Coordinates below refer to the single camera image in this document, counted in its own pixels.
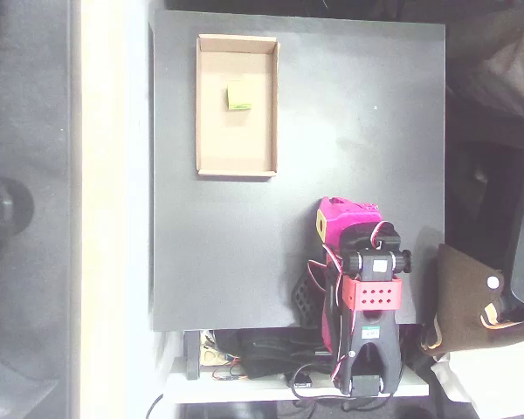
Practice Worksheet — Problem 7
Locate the small wooden piece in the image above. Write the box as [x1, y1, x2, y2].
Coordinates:
[202, 346, 227, 367]

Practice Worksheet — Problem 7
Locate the white shelf board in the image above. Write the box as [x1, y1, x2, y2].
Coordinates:
[163, 355, 430, 405]

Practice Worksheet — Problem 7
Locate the dark brown cloth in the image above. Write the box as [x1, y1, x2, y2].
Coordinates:
[445, 0, 524, 123]

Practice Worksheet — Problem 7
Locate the black lattice robot base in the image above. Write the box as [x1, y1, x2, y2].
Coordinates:
[290, 272, 328, 328]

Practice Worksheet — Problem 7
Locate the brown felt bag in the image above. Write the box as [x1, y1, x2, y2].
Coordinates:
[418, 243, 524, 363]

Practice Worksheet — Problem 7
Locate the green cube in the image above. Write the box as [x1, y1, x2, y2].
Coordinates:
[225, 82, 252, 111]

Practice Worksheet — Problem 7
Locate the shallow cardboard box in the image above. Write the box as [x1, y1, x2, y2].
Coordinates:
[195, 33, 281, 178]

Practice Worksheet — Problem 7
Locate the small board with coloured wires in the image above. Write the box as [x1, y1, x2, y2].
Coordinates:
[211, 365, 249, 382]

